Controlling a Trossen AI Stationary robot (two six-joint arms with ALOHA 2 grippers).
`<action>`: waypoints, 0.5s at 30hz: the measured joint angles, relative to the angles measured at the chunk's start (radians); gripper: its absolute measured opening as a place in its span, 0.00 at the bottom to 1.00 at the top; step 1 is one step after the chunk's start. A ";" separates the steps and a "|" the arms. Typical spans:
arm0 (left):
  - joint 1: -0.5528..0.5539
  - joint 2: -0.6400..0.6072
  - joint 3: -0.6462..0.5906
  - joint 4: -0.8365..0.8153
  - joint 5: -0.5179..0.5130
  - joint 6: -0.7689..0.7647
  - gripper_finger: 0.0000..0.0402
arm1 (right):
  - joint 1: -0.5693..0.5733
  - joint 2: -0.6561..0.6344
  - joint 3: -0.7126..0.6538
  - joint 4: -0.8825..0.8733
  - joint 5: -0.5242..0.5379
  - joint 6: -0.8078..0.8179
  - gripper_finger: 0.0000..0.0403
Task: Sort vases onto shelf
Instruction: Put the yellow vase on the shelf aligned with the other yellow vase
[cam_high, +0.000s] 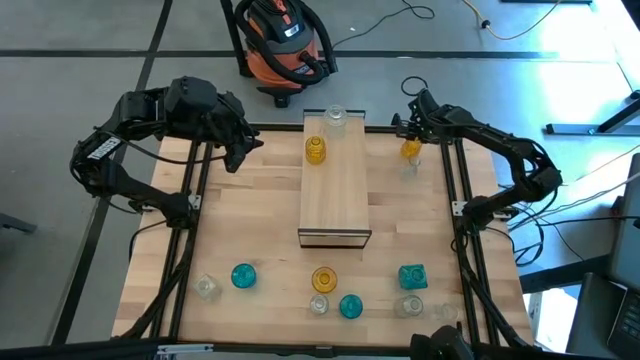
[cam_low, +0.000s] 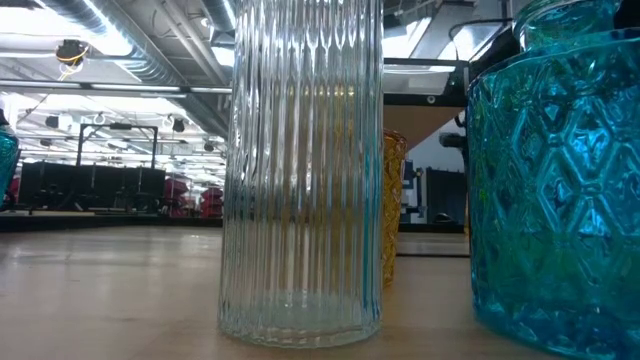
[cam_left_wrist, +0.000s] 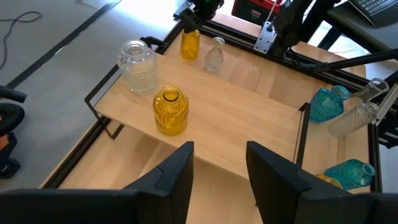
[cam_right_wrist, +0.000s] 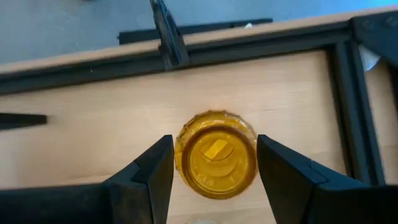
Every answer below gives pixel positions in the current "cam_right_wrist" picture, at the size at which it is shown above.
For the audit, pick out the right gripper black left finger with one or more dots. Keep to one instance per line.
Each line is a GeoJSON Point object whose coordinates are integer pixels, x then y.
{"type": "Point", "coordinates": [146, 186]}

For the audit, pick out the black aluminium table frame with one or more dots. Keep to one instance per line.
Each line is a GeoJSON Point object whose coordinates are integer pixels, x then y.
{"type": "Point", "coordinates": [93, 73]}

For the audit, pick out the yellow glass bottle vase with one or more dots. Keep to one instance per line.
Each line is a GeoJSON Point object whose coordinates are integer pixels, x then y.
{"type": "Point", "coordinates": [217, 165]}

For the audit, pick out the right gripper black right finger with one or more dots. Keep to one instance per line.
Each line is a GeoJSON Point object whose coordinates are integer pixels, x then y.
{"type": "Point", "coordinates": [295, 186]}

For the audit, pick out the black table foot bar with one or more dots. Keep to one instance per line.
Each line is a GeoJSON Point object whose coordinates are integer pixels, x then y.
{"type": "Point", "coordinates": [217, 27]}

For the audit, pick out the wooden shelf with black frame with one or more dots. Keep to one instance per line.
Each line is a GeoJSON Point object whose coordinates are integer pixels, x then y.
{"type": "Point", "coordinates": [21, 121]}

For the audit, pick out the white paper label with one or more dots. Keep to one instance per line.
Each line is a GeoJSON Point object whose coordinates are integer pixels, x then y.
{"type": "Point", "coordinates": [368, 59]}

